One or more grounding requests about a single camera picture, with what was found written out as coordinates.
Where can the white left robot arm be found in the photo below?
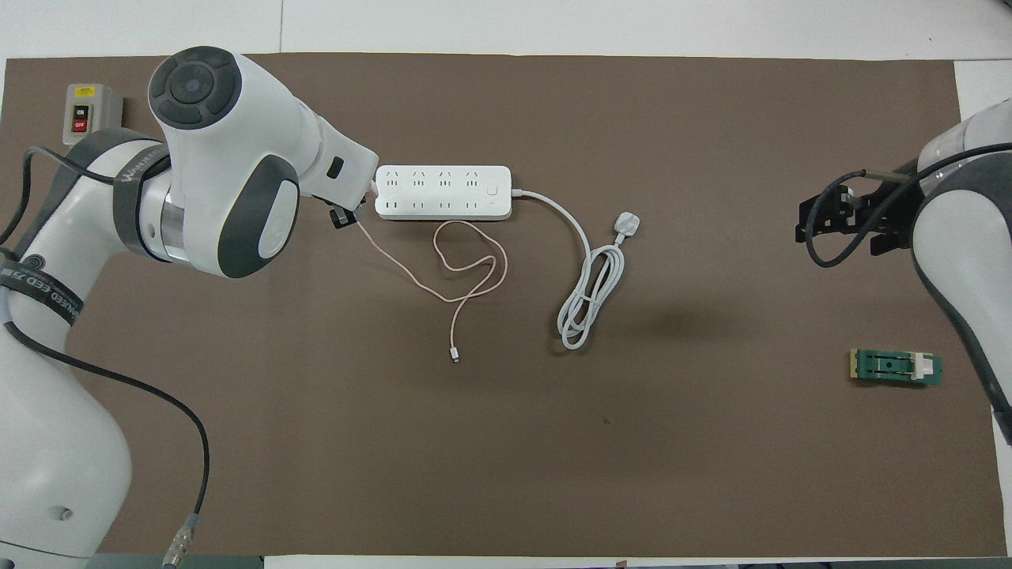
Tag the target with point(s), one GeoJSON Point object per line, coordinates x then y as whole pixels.
{"type": "Point", "coordinates": [237, 142]}

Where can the brown table mat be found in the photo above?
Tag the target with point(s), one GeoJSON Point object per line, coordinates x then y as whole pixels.
{"type": "Point", "coordinates": [474, 458]}

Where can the green circuit board module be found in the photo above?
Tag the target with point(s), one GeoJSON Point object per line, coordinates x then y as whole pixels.
{"type": "Point", "coordinates": [893, 366]}

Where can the grey push-button switch box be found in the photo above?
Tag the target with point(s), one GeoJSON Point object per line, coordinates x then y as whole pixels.
{"type": "Point", "coordinates": [87, 111]}

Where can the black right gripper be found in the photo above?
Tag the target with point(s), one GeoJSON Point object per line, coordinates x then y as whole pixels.
{"type": "Point", "coordinates": [885, 207]}

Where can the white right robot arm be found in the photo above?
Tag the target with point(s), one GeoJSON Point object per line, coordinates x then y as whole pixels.
{"type": "Point", "coordinates": [964, 237]}

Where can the white power strip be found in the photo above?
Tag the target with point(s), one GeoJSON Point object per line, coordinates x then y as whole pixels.
{"type": "Point", "coordinates": [443, 194]}

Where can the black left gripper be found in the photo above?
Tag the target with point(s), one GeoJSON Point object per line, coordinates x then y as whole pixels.
{"type": "Point", "coordinates": [346, 217]}

